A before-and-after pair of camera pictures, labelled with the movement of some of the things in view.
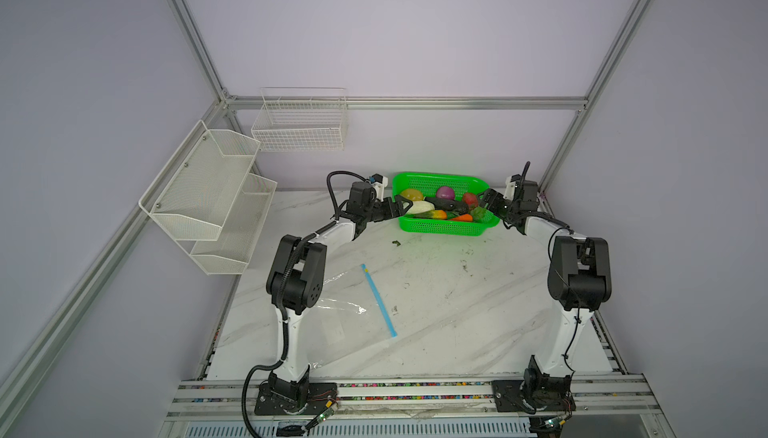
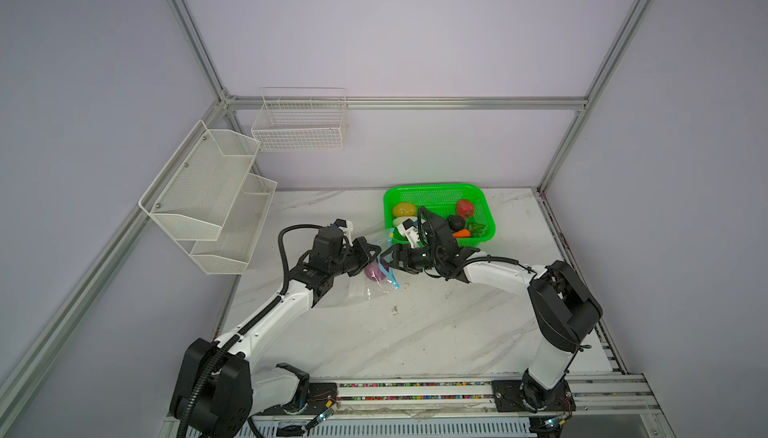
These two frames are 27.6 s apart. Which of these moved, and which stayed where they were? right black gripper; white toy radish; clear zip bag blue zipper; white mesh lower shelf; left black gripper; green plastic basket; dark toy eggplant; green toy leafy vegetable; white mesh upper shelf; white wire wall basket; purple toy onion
Moved: left black gripper; green plastic basket; purple toy onion; clear zip bag blue zipper; dark toy eggplant; green toy leafy vegetable; white toy radish; right black gripper
Stayed: white wire wall basket; white mesh upper shelf; white mesh lower shelf
